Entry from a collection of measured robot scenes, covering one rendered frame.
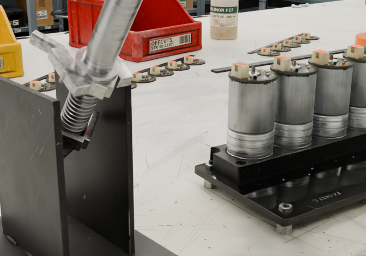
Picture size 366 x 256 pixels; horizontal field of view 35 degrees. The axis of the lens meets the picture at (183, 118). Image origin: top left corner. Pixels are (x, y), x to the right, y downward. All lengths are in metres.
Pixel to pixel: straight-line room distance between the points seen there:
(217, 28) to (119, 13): 0.53
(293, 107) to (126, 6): 0.15
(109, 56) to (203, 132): 0.21
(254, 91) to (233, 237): 0.07
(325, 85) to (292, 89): 0.03
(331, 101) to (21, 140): 0.17
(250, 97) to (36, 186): 0.12
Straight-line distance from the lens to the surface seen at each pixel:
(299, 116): 0.31
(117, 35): 0.19
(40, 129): 0.22
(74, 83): 0.20
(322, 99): 0.33
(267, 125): 0.30
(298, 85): 0.31
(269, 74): 0.30
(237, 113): 0.29
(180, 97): 0.48
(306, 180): 0.31
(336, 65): 0.33
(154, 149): 0.37
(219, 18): 0.71
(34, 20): 3.51
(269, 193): 0.29
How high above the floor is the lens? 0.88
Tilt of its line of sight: 19 degrees down
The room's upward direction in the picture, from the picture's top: straight up
